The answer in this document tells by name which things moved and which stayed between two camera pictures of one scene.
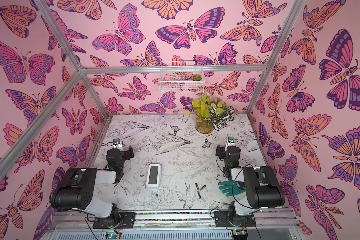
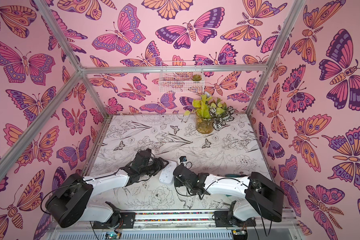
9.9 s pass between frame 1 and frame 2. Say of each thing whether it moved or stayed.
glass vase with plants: stayed
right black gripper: moved
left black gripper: moved
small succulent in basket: stayed
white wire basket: stayed
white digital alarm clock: moved
